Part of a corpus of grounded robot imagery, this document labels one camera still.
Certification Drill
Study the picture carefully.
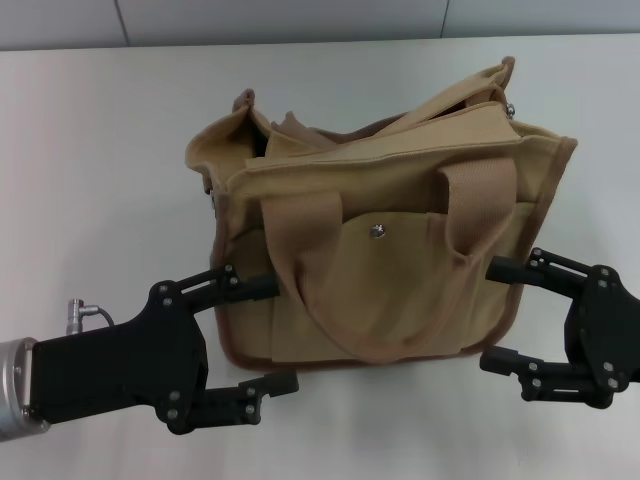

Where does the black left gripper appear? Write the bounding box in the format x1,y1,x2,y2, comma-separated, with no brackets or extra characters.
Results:
29,263,301,435

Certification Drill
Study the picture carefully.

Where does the left gripper cable with plug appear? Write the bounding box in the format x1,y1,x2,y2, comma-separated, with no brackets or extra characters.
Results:
65,296,120,335

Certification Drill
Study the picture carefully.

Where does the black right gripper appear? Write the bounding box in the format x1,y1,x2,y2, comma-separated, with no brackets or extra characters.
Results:
477,246,640,410

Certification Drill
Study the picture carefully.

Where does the khaki canvas food bag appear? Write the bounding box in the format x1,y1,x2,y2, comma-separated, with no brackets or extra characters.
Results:
183,55,581,375

